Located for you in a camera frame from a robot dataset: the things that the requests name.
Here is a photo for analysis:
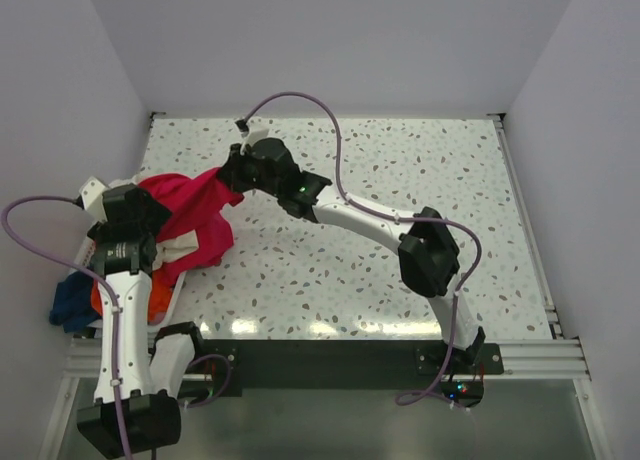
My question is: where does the magenta t shirt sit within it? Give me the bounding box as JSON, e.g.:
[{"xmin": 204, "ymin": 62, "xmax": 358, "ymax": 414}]
[{"xmin": 168, "ymin": 168, "xmax": 244, "ymax": 274}]

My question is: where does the blue t shirt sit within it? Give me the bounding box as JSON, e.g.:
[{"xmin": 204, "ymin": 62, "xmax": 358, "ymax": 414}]
[{"xmin": 49, "ymin": 271, "xmax": 101, "ymax": 333}]

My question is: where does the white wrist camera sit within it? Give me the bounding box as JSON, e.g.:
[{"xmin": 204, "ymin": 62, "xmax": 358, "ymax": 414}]
[
  {"xmin": 235, "ymin": 119, "xmax": 270, "ymax": 155},
  {"xmin": 79, "ymin": 177, "xmax": 109, "ymax": 222}
]

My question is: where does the white laundry basket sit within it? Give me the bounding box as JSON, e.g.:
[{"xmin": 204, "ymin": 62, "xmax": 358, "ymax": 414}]
[{"xmin": 74, "ymin": 237, "xmax": 187, "ymax": 334}]

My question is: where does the orange t shirt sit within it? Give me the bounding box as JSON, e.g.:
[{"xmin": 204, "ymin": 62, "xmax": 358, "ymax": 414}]
[{"xmin": 89, "ymin": 267, "xmax": 181, "ymax": 326}]

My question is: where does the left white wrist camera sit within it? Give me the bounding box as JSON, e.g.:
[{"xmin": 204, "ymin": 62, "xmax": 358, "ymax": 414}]
[{"xmin": 79, "ymin": 177, "xmax": 109, "ymax": 222}]

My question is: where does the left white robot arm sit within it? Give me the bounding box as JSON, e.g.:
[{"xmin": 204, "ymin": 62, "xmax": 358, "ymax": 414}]
[{"xmin": 77, "ymin": 178, "xmax": 202, "ymax": 459}]

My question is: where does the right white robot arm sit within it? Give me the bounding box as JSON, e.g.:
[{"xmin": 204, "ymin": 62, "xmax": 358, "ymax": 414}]
[{"xmin": 216, "ymin": 138, "xmax": 486, "ymax": 365}]

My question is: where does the cream t shirt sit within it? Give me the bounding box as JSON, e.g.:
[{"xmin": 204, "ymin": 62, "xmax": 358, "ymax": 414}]
[{"xmin": 108, "ymin": 173, "xmax": 199, "ymax": 270}]

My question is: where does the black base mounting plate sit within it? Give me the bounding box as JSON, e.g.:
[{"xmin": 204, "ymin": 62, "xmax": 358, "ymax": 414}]
[{"xmin": 167, "ymin": 337, "xmax": 504, "ymax": 399}]

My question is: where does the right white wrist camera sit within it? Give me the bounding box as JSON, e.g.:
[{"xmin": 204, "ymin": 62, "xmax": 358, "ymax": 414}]
[{"xmin": 235, "ymin": 119, "xmax": 270, "ymax": 155}]

